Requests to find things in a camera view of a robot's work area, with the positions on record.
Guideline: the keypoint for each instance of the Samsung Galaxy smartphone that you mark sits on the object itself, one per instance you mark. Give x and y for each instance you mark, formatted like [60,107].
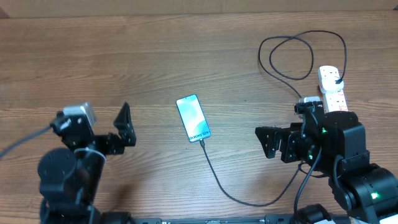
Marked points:
[193,118]

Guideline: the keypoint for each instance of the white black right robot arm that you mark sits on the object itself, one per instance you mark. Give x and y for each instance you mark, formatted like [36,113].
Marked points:
[334,144]

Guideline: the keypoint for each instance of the white charger plug adapter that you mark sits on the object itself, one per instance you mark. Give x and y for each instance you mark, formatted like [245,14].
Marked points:
[330,85]

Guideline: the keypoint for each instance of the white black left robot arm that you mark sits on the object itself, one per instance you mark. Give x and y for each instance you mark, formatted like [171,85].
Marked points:
[69,176]

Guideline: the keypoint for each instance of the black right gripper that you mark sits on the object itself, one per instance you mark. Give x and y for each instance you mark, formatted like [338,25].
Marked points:
[273,136]

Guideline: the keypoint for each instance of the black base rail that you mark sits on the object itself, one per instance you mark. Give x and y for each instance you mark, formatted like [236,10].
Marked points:
[267,219]

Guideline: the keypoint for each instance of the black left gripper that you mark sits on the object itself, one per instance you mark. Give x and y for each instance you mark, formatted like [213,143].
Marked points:
[125,126]

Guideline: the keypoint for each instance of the white power strip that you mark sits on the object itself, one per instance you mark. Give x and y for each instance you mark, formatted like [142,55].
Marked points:
[333,95]

